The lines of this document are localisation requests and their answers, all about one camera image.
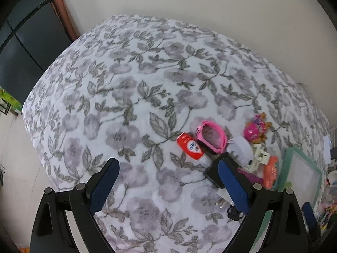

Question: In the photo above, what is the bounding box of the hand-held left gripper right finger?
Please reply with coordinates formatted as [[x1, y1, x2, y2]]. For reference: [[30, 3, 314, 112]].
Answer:
[[217, 158, 308, 253]]

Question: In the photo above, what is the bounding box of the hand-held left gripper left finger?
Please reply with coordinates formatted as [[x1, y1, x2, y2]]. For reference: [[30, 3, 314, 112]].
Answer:
[[30, 158, 120, 253]]

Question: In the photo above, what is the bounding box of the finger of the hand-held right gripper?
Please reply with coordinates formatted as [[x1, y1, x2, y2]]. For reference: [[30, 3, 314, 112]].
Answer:
[[302, 202, 321, 241]]

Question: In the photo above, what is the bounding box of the magenta plastic comb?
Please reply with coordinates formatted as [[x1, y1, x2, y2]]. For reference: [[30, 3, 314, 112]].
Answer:
[[237, 167, 264, 183]]

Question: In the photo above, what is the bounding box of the small silver metal piece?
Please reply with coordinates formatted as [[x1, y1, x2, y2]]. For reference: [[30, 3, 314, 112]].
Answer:
[[216, 188, 235, 209]]

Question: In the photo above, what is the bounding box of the small black box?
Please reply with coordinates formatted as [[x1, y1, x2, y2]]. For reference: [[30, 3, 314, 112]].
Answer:
[[203, 153, 237, 189]]

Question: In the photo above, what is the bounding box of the small black toy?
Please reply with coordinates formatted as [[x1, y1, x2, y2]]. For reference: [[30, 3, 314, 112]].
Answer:
[[227, 206, 244, 220]]

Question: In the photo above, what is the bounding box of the cream square plastic block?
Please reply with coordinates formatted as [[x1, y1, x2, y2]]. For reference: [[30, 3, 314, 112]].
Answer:
[[247, 144, 270, 170]]

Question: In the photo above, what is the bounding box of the orange plastic toy piece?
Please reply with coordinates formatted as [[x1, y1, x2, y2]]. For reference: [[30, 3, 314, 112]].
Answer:
[[259, 156, 279, 190]]

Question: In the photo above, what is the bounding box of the white tape roll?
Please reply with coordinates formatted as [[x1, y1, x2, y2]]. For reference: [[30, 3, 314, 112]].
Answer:
[[227, 136, 254, 167]]

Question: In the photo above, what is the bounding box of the pink toy puppy figure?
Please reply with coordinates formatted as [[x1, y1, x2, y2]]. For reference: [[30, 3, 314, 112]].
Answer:
[[243, 113, 273, 141]]

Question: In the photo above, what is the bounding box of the orange red tube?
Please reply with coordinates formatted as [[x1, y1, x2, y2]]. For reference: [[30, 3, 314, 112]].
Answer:
[[176, 132, 214, 167]]

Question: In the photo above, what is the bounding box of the pink wrist watch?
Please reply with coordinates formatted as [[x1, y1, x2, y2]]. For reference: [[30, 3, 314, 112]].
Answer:
[[195, 121, 227, 155]]

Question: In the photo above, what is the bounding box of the colourful clutter pile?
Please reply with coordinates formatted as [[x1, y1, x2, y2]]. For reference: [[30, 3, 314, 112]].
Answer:
[[316, 169, 337, 232]]

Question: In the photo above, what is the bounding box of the floral grey white blanket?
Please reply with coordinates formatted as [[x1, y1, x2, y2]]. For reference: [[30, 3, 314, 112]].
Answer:
[[21, 14, 332, 253]]

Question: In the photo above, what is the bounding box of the green printed box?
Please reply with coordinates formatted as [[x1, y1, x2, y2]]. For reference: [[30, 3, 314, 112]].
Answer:
[[0, 87, 23, 116]]

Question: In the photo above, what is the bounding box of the dark wardrobe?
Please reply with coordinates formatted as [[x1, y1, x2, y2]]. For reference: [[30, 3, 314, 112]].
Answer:
[[0, 0, 74, 106]]

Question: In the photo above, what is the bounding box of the brown wooden frame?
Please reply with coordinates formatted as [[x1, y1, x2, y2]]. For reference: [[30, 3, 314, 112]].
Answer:
[[51, 0, 81, 41]]

